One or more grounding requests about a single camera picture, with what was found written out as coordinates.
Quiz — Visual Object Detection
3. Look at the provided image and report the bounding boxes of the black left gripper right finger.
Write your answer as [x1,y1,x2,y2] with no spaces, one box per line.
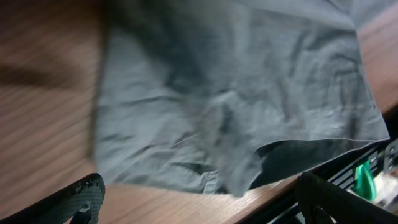
[295,172,397,224]

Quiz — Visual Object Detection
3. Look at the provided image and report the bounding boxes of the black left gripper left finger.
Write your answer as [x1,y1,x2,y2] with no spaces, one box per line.
[1,173,105,224]

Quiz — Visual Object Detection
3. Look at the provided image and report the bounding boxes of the grey shorts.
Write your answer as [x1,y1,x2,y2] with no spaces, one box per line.
[94,0,392,197]

